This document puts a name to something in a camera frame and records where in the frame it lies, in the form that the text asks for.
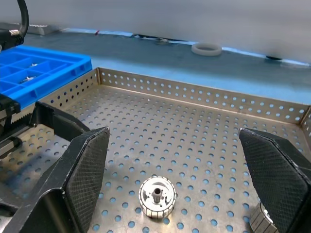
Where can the perforated steel tray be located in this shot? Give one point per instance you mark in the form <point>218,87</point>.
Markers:
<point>170,121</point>

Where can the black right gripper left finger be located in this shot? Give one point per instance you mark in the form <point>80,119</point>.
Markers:
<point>73,184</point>

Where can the silver metal roller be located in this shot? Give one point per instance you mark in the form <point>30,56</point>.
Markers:
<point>26,79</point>
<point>258,218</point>
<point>33,65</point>

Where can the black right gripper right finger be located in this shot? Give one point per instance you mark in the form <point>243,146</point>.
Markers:
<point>279,174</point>

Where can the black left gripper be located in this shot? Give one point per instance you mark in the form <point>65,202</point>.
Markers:
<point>9,106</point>

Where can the silver toothed gear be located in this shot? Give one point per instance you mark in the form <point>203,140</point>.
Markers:
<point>148,194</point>

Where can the blue plastic compartment tray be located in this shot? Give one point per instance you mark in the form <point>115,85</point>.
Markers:
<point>80,65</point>

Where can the grey flat metal piece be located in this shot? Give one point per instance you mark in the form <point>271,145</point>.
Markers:
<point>48,29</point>

